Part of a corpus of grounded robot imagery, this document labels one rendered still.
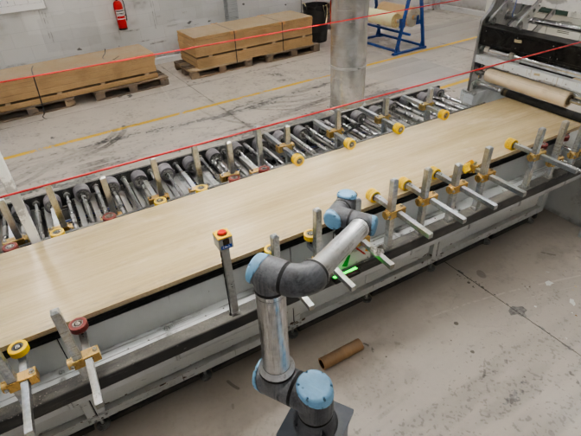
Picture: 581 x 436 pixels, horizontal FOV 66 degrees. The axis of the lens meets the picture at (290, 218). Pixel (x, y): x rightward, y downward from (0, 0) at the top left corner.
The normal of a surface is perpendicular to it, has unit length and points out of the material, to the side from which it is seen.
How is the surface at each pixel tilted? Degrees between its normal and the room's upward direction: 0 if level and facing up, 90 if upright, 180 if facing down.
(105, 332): 90
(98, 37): 90
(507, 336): 0
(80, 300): 0
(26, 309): 0
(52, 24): 90
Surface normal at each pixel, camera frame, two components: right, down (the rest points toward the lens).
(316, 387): 0.04, -0.79
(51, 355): 0.49, 0.49
